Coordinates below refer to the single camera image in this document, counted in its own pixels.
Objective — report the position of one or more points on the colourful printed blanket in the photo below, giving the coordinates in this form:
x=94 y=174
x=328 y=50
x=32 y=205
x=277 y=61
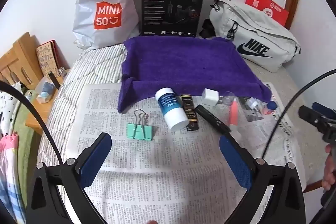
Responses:
x=10 y=174

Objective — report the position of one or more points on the polka dot pillow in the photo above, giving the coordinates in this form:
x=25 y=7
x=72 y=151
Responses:
x=8 y=108

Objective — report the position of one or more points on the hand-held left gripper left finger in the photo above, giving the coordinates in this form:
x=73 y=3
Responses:
x=95 y=161

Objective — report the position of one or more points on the newspaper sheet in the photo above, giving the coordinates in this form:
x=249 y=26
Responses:
x=157 y=161

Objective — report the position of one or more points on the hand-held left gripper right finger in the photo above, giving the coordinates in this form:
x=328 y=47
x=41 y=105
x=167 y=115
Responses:
x=233 y=158

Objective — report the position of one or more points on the wooden bedside table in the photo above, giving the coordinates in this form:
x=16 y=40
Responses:
x=34 y=119

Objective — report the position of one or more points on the green binder clip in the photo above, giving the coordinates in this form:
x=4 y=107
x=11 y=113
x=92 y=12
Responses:
x=139 y=132

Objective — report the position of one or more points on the black and gold tube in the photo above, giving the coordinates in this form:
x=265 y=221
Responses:
x=189 y=111

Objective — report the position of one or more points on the striped quilt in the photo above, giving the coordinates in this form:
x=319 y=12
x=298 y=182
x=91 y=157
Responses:
x=78 y=74

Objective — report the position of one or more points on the green blanket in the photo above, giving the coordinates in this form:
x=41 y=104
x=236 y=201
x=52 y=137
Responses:
x=23 y=140

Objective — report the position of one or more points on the wooden headboard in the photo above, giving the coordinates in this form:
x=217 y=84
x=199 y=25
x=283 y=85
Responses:
x=15 y=61

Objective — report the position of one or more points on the white plastic shopping bag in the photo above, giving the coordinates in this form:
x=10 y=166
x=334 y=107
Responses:
x=86 y=3

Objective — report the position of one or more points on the pink and white tube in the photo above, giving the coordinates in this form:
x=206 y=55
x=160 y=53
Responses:
x=233 y=113

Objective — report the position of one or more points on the pink jar with blue lid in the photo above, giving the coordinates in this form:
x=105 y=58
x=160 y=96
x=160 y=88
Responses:
x=269 y=108

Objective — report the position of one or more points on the patterned notebook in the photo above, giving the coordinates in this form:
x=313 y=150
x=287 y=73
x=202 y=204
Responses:
x=47 y=56

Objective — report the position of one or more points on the white bottle with blue label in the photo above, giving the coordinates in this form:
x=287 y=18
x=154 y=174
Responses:
x=170 y=108

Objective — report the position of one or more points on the clear plastic box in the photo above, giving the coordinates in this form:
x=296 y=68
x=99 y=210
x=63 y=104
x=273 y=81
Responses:
x=44 y=92

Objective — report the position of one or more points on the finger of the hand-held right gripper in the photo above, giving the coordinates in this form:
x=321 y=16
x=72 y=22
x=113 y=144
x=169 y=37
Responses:
x=309 y=115
x=319 y=107

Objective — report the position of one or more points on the grey sling bag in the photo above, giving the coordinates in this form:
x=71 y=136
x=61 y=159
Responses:
x=249 y=24

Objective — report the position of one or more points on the white charger plug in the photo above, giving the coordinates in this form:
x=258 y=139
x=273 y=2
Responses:
x=210 y=96

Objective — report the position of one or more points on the purple towel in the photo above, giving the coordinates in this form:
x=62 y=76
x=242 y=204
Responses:
x=183 y=64

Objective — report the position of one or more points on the black pen case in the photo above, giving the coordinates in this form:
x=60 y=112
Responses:
x=212 y=119

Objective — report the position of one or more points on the black cloth item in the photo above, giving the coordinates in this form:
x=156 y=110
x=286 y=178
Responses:
x=207 y=28

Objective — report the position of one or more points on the black headset box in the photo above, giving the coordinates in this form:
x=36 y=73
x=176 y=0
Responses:
x=157 y=16

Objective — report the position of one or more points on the person's right hand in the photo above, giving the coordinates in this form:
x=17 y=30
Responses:
x=330 y=171

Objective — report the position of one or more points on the clear plastic cup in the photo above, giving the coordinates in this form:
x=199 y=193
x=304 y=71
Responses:
x=228 y=100

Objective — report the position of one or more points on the red paper bag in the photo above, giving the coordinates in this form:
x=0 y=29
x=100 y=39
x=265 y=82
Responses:
x=262 y=3

